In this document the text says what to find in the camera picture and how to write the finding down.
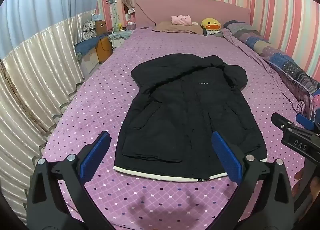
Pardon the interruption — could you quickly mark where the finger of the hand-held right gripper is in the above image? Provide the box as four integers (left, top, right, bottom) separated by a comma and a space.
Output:
295, 113, 317, 132
271, 112, 294, 133

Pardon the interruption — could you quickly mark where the yellow duck plush toy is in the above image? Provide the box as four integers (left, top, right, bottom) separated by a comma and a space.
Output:
201, 18, 221, 31

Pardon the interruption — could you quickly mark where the pink bed headboard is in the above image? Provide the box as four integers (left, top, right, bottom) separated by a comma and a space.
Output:
136, 0, 251, 28

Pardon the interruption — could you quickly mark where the blue cloth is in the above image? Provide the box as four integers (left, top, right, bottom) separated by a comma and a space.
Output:
75, 36, 108, 56

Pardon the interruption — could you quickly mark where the black hooded coat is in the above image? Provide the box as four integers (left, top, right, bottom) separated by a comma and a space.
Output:
113, 54, 268, 182

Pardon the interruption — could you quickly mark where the brown pillow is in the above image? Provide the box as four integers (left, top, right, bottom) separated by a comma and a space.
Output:
152, 21, 204, 35

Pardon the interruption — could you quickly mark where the white nightstand with cloth cover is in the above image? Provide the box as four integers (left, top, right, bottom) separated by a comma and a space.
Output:
108, 31, 132, 49

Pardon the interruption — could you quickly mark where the patterned fabric bag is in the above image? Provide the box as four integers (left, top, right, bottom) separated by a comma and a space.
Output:
83, 21, 97, 40

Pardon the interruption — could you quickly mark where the purple diamond-pattern bed blanket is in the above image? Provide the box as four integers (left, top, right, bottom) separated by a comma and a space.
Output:
32, 28, 309, 230

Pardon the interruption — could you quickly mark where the pink folded cloth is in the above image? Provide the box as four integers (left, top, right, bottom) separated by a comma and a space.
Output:
171, 15, 192, 26

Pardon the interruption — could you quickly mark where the white drawer cabinet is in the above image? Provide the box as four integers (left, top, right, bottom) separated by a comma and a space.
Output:
79, 50, 99, 76

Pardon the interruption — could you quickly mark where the cream satin curtain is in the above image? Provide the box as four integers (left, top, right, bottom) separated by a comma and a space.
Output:
0, 11, 97, 223

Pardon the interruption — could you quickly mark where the patchwork rolled quilt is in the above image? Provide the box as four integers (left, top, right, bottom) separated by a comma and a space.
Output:
223, 20, 320, 110

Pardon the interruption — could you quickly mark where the orange wooden cabinet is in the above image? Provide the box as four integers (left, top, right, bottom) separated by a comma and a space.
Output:
96, 37, 113, 63

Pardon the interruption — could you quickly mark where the brown cardboard box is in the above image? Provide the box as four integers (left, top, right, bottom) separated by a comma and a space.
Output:
95, 20, 107, 36

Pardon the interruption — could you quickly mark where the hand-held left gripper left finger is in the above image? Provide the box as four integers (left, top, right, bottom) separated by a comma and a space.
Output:
26, 130, 117, 230

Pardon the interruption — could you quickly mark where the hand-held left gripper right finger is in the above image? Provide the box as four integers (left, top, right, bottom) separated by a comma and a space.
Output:
211, 131, 300, 230

